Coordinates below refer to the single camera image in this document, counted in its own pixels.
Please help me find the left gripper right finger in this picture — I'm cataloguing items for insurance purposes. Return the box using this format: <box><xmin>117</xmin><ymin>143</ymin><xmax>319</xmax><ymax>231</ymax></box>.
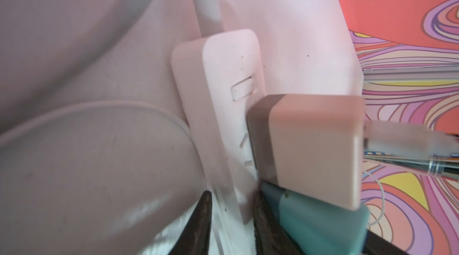
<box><xmin>253</xmin><ymin>191</ymin><xmax>304</xmax><ymax>255</ymax></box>

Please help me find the white power strip cord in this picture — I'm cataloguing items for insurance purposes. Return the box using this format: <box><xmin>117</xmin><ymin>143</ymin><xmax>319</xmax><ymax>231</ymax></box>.
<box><xmin>0</xmin><ymin>0</ymin><xmax>225</xmax><ymax>141</ymax></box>

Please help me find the white power strip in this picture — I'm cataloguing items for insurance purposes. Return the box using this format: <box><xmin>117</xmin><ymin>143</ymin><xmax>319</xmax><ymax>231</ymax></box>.
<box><xmin>170</xmin><ymin>29</ymin><xmax>266</xmax><ymax>255</ymax></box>

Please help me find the pink usb charger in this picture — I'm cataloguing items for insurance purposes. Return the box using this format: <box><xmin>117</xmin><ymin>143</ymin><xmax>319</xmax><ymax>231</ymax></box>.
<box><xmin>246</xmin><ymin>94</ymin><xmax>365</xmax><ymax>210</ymax></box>

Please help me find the pencil holder cup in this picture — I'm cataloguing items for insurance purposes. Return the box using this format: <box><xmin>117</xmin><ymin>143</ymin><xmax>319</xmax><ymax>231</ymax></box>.
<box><xmin>363</xmin><ymin>152</ymin><xmax>459</xmax><ymax>182</ymax></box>

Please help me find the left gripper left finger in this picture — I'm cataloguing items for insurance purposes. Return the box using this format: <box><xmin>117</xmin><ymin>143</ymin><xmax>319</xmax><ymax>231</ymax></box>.
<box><xmin>169</xmin><ymin>190</ymin><xmax>213</xmax><ymax>255</ymax></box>

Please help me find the teal usb charger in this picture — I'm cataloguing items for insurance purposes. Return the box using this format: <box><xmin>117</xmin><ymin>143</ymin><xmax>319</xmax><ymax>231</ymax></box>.
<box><xmin>261</xmin><ymin>182</ymin><xmax>370</xmax><ymax>255</ymax></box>

